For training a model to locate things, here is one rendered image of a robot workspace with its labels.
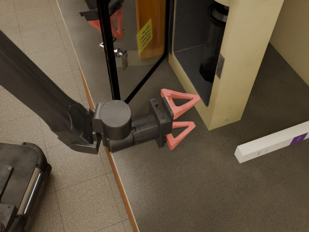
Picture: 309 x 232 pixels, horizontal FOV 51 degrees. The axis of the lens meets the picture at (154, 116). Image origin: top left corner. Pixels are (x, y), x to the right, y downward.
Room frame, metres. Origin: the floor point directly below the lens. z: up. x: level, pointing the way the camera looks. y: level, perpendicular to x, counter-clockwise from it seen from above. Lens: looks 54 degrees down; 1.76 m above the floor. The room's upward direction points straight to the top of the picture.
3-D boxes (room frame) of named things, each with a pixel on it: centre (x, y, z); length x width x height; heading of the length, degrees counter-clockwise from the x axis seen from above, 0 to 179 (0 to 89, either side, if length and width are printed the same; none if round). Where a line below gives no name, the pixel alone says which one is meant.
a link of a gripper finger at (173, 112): (0.41, -0.05, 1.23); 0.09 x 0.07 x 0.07; 111
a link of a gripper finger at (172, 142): (0.41, -0.05, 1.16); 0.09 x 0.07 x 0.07; 111
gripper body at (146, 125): (0.39, 0.02, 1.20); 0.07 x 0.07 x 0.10; 21
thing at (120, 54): (0.61, 0.08, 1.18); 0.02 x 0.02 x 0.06; 59
